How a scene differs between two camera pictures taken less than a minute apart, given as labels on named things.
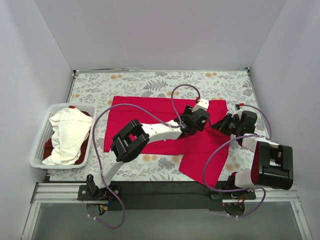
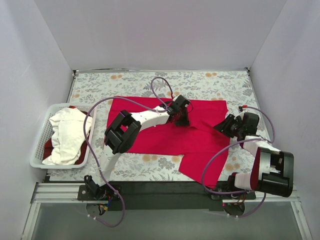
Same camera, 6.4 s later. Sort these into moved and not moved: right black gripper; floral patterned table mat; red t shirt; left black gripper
Moved: left black gripper
Not moved: red t shirt; right black gripper; floral patterned table mat
